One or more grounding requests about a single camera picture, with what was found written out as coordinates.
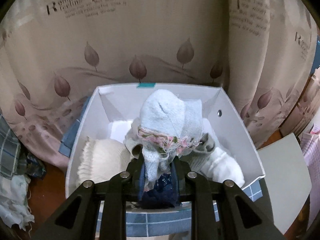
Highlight cream ribbed underwear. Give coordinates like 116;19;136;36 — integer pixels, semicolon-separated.
76;137;132;186

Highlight grey plaid fabric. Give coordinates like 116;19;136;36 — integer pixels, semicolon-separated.
0;115;47;181

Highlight pink checked fabric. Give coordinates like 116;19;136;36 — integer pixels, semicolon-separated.
300;124;319;226

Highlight blue checked cloth cover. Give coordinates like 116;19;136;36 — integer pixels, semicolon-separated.
58;97;264;238

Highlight white shoe box lid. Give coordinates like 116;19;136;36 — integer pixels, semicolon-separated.
258;133;311;233

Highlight dark blue lace underwear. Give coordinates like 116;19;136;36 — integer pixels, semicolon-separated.
138;163;182;210

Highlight white socks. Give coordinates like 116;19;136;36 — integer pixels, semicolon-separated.
182;133;245;187

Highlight white XINCCI shoe box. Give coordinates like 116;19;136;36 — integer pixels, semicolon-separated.
65;83;265;197

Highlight white crumpled plastic sheet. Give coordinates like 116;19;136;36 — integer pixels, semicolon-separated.
0;175;35;231

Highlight grey beige bra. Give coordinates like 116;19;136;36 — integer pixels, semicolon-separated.
124;128;143;159

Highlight leaf pattern curtain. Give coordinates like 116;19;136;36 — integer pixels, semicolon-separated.
1;0;319;170

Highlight light blue floral sock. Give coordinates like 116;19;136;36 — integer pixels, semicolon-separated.
138;89;203;191

